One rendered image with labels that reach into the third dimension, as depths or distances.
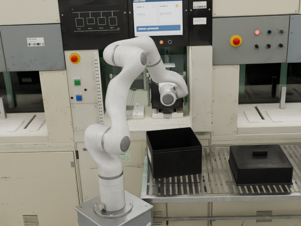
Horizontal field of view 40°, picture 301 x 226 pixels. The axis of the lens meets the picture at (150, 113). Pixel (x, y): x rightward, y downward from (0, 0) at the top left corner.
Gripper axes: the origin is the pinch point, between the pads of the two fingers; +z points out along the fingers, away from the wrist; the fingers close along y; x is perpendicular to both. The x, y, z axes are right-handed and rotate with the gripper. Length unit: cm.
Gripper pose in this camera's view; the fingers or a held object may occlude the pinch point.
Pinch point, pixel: (167, 82)
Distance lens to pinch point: 248.8
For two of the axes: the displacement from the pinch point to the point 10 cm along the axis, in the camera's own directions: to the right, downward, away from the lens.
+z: 0.2, -3.5, 9.4
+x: -0.4, -9.3, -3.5
